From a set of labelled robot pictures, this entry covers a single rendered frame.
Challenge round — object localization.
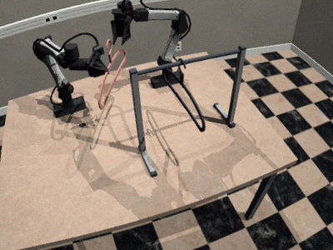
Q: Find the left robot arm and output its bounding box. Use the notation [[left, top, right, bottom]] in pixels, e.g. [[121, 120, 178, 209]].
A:
[[112, 0, 188, 84]]

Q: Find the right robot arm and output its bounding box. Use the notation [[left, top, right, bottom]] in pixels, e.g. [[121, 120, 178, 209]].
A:
[[35, 35, 105, 113]]

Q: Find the pink clothes hanger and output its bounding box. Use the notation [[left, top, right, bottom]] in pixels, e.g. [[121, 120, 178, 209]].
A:
[[98, 39, 126, 109]]

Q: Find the grey metal rack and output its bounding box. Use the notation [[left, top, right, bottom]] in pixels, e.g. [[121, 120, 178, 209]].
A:
[[129, 45, 246, 178]]

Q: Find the black clothes hanger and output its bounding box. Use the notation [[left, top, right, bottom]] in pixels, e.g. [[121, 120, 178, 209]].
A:
[[162, 58, 206, 132]]

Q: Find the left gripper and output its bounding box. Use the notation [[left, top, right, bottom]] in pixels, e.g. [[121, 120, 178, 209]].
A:
[[111, 17, 131, 45]]

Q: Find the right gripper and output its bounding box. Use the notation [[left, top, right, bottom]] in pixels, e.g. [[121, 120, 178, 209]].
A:
[[77, 52, 109, 78]]

